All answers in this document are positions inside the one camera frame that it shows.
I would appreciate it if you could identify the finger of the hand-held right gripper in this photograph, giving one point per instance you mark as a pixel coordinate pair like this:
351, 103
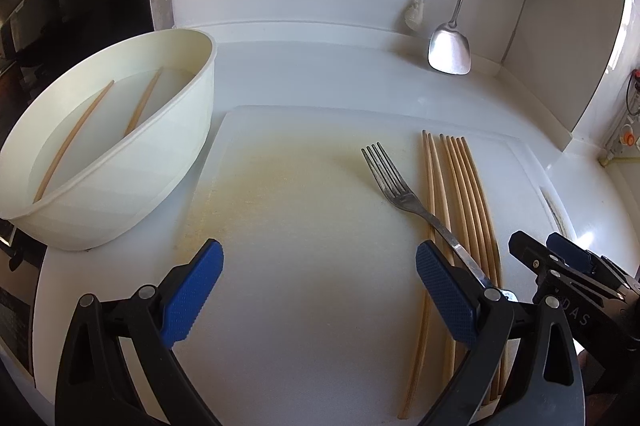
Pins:
525, 246
570, 253

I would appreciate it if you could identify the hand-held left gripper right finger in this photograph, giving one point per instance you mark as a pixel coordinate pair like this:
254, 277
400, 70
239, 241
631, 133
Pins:
445, 301

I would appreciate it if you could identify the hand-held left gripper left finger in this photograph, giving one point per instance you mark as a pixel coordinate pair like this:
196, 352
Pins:
195, 291

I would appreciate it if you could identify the bunch of wooden chopsticks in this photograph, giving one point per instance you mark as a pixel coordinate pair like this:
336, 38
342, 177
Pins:
467, 206

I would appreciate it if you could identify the white plastic bowl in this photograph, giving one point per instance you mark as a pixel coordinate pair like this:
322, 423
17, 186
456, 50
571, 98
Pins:
150, 165

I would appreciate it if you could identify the wooden chopstick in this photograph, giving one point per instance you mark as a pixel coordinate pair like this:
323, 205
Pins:
143, 101
75, 138

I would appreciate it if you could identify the steel fork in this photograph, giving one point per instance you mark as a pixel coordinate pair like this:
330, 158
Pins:
400, 196

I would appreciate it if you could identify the white cutting board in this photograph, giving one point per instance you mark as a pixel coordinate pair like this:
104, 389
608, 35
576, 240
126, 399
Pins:
310, 216

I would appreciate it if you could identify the black stove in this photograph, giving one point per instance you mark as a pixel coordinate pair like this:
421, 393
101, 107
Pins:
12, 256

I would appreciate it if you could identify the wall power outlets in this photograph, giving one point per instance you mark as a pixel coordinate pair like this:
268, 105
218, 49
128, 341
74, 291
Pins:
627, 115

